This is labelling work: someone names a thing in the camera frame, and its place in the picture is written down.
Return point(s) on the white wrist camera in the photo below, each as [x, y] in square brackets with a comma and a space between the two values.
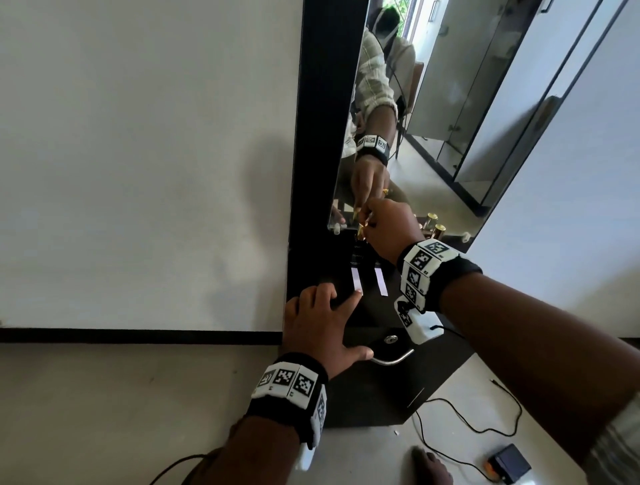
[303, 457]
[417, 325]

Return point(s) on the person's left hand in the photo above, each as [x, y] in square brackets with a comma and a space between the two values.
[317, 335]

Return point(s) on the small black cosmetic items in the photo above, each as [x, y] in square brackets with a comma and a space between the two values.
[358, 254]

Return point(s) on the silver drawer lock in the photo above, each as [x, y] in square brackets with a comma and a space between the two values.
[390, 340]

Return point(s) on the black power adapter box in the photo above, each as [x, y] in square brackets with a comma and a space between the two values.
[510, 463]

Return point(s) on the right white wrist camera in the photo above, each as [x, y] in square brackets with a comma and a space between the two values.
[417, 325]

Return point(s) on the person's right fingers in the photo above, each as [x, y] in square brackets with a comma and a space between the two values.
[369, 212]

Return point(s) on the black dressing cabinet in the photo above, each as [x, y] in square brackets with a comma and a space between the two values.
[325, 125]

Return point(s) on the tall wall mirror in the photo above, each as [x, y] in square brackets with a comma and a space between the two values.
[475, 100]

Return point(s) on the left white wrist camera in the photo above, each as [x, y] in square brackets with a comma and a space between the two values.
[303, 457]

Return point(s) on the black marker wristband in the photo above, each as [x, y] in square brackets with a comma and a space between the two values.
[292, 387]
[425, 272]

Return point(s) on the white paper strip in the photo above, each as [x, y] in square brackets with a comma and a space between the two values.
[381, 282]
[357, 279]

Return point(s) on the gold capped bottle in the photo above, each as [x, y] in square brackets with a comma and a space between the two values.
[430, 222]
[439, 231]

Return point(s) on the person's right hand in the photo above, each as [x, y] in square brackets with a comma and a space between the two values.
[395, 227]

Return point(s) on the person's right forearm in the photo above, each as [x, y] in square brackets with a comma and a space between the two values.
[540, 359]

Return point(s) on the person's left little finger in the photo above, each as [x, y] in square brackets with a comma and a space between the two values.
[291, 308]

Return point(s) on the person's left middle finger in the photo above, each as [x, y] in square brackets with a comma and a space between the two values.
[327, 295]

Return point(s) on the person's left thumb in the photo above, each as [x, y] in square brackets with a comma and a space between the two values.
[359, 353]

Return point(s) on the small gold tube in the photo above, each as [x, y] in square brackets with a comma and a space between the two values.
[363, 231]

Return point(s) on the person's foot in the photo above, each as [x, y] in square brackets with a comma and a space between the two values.
[431, 468]

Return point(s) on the left black marker wristband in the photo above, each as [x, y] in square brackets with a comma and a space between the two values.
[292, 387]

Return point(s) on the striped shirt sleeve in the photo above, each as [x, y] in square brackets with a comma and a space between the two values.
[615, 444]

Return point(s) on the right black marker wristband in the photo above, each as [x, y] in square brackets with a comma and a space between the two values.
[425, 272]

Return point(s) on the person's left forearm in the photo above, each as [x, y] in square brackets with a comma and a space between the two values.
[255, 457]

